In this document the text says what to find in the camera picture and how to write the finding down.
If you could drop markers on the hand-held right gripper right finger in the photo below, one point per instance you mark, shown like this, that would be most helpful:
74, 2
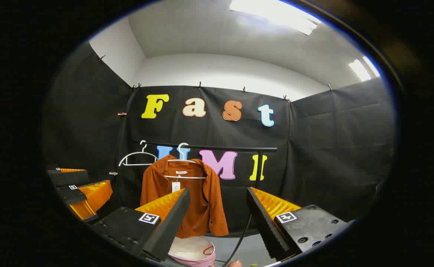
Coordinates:
261, 222

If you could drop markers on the large ceiling light panel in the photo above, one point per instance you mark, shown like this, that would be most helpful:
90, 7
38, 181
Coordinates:
276, 13

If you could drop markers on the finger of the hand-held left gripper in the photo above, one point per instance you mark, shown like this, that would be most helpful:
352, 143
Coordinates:
90, 196
68, 178

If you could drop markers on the row of black cloth clips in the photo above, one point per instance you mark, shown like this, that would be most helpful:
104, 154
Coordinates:
199, 85

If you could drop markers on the pink white laundry hamper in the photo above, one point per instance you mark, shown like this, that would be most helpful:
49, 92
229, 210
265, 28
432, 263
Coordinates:
191, 248

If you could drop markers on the black clothes rack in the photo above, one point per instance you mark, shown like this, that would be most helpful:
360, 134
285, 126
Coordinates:
231, 148

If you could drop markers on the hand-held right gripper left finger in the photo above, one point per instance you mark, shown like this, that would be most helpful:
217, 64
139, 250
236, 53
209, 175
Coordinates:
172, 222

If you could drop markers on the small ceiling light panel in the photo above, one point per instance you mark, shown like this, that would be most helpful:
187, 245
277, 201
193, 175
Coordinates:
363, 68

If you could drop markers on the white plastic hanger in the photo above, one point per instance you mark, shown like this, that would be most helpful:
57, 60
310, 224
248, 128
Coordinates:
187, 177
141, 152

